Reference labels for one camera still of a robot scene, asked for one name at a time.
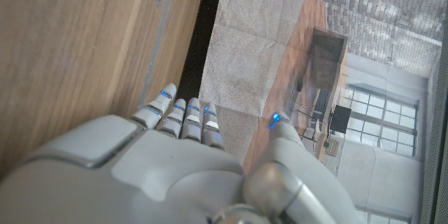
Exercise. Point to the printed room backdrop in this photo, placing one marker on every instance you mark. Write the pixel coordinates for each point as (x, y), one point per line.
(245, 59)

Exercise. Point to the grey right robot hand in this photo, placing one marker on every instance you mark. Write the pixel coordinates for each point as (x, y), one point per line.
(140, 175)

